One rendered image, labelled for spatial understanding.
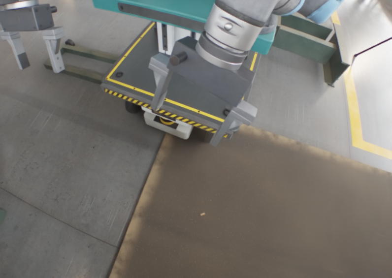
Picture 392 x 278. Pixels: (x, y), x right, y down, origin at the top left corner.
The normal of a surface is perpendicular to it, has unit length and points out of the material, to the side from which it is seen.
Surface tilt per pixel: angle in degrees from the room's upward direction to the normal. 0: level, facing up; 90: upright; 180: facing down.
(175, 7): 0
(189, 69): 67
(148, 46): 0
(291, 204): 0
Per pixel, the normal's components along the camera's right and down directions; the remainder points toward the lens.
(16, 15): -0.25, 0.58
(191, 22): -0.37, 0.81
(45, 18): 0.97, 0.18
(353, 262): 0.07, -0.46
